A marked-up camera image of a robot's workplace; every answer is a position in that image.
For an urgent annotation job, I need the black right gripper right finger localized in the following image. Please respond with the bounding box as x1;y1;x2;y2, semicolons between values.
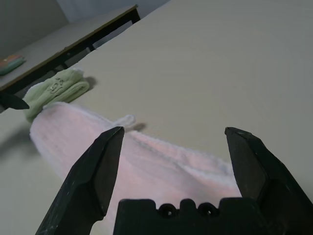
224;126;313;235

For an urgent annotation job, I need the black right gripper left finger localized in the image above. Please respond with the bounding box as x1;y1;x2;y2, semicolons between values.
34;126;126;235

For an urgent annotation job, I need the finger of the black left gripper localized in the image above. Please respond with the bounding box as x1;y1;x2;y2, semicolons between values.
0;93;30;112

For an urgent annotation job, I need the pink ribbed towel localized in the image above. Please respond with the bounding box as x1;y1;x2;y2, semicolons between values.
29;101;245;235

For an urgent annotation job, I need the green folded towel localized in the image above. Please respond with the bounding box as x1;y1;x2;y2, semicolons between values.
23;69;90;122

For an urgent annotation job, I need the teal folded cloth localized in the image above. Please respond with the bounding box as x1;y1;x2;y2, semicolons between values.
0;59;27;76

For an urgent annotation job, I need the dark framed side table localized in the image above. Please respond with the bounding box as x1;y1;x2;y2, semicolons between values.
0;4;141;95

